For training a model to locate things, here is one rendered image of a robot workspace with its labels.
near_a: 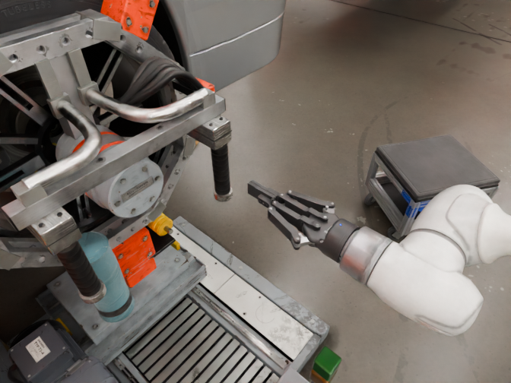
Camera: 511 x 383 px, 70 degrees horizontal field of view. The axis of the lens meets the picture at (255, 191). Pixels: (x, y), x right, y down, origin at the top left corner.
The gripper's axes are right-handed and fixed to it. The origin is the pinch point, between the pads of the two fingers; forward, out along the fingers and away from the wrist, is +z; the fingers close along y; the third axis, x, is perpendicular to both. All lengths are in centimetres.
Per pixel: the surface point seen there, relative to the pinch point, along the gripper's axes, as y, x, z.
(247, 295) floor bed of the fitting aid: 13, -75, 17
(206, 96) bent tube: -0.6, 17.3, 13.6
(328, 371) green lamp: -13.8, -17.1, -27.5
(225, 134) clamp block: 0.7, 9.6, 10.5
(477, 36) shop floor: 365, -83, 36
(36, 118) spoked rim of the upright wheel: -21.8, 10.5, 43.0
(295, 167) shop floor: 95, -83, 53
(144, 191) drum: -15.9, 0.8, 18.0
